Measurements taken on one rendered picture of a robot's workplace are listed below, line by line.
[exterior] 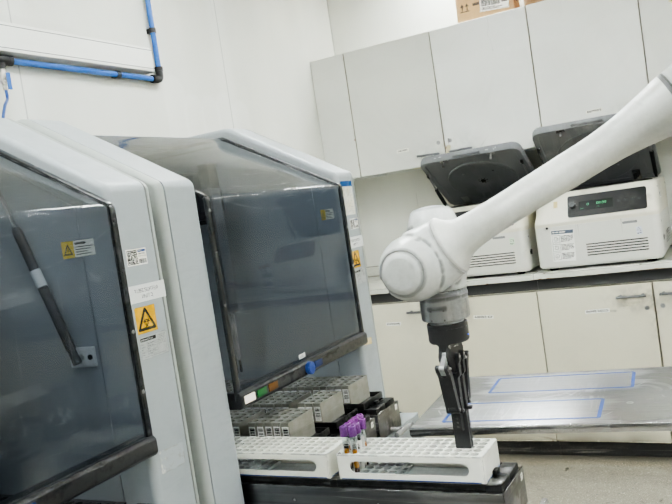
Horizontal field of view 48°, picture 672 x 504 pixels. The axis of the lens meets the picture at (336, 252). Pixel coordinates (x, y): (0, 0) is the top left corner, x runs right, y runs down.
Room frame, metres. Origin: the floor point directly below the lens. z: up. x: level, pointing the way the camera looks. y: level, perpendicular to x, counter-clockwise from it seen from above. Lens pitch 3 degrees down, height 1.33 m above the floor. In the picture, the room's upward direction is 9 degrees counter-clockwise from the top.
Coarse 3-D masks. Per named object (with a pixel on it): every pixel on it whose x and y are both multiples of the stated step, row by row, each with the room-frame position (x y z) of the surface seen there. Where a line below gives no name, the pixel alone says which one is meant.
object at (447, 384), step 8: (448, 368) 1.33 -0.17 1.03; (440, 376) 1.34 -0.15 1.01; (448, 376) 1.33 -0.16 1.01; (440, 384) 1.35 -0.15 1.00; (448, 384) 1.34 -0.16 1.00; (448, 392) 1.35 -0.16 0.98; (456, 392) 1.35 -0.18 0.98; (448, 400) 1.35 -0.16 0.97; (456, 400) 1.34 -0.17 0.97; (448, 408) 1.36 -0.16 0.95; (456, 408) 1.35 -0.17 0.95
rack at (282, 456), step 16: (240, 448) 1.61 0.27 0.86; (256, 448) 1.59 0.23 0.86; (272, 448) 1.57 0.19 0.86; (288, 448) 1.56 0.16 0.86; (304, 448) 1.54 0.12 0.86; (320, 448) 1.52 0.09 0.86; (336, 448) 1.50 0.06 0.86; (240, 464) 1.62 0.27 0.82; (256, 464) 1.59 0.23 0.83; (272, 464) 1.62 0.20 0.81; (288, 464) 1.62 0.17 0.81; (304, 464) 1.60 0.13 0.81; (320, 464) 1.48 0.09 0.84; (336, 464) 1.50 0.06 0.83
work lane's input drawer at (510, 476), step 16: (512, 464) 1.39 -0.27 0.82; (256, 480) 1.54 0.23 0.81; (272, 480) 1.53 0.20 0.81; (288, 480) 1.51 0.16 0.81; (304, 480) 1.49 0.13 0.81; (320, 480) 1.47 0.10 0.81; (336, 480) 1.46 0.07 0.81; (352, 480) 1.44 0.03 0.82; (368, 480) 1.42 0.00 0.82; (384, 480) 1.41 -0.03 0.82; (496, 480) 1.33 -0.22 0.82; (512, 480) 1.34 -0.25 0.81; (256, 496) 1.53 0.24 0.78; (272, 496) 1.52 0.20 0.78; (288, 496) 1.50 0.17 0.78; (304, 496) 1.48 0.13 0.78; (320, 496) 1.46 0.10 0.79; (336, 496) 1.45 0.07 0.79; (352, 496) 1.43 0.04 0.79; (368, 496) 1.41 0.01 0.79; (384, 496) 1.40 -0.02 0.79; (400, 496) 1.38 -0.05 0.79; (416, 496) 1.37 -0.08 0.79; (432, 496) 1.35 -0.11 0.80; (448, 496) 1.34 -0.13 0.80; (464, 496) 1.32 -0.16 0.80; (480, 496) 1.31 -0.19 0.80; (496, 496) 1.29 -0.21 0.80; (512, 496) 1.33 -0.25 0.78
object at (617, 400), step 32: (480, 384) 2.00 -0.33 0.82; (512, 384) 1.95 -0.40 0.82; (544, 384) 1.90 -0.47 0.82; (576, 384) 1.86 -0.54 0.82; (608, 384) 1.82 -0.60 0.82; (640, 384) 1.77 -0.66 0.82; (448, 416) 1.75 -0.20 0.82; (480, 416) 1.71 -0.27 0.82; (512, 416) 1.68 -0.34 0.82; (544, 416) 1.64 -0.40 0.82; (576, 416) 1.61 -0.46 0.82; (608, 416) 1.58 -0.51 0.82; (640, 416) 1.55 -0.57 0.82
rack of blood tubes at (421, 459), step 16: (368, 448) 1.47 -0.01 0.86; (384, 448) 1.45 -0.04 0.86; (400, 448) 1.44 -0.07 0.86; (416, 448) 1.42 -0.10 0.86; (432, 448) 1.41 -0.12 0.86; (448, 448) 1.39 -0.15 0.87; (480, 448) 1.38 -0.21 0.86; (496, 448) 1.40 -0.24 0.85; (384, 464) 1.48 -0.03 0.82; (400, 464) 1.46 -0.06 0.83; (416, 464) 1.49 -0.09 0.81; (432, 464) 1.47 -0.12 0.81; (448, 464) 1.46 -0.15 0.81; (464, 464) 1.34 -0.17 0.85; (480, 464) 1.32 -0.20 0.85; (496, 464) 1.38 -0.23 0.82; (416, 480) 1.38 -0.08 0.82; (432, 480) 1.37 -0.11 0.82; (448, 480) 1.35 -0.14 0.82; (464, 480) 1.34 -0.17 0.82; (480, 480) 1.33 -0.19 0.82
